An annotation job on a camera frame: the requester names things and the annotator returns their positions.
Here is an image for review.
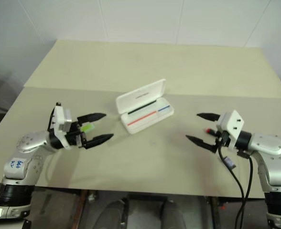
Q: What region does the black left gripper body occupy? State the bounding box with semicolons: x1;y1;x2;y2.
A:
65;120;88;150

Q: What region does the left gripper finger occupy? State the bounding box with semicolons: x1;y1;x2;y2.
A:
84;133;114;150
77;112;107;125

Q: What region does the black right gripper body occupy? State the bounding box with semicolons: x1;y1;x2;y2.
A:
208;128;229;153

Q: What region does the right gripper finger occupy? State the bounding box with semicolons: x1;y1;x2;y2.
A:
185;135;216;152
196;112;221;123

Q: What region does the light green eraser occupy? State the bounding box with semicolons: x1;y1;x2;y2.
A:
80;123;94;133

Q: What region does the white plastic pencil case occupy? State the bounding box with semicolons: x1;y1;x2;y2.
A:
115;78;174;136

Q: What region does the dark rounded shape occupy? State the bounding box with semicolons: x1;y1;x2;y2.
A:
99;198;129;229
161;199;189;229

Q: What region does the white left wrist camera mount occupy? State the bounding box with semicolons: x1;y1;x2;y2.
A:
50;102;74;150

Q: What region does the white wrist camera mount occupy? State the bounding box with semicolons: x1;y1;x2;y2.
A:
216;109;245;151
50;102;74;150

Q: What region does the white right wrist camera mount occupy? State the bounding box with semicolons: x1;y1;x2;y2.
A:
216;109;245;151

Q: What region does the black cable with inline connector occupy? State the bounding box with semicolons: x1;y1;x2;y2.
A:
217;130;248;229

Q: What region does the brown table frame leg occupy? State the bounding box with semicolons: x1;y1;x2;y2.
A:
73;190;88;229

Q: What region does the black table frame leg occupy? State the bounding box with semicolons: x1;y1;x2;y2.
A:
202;196;221;229

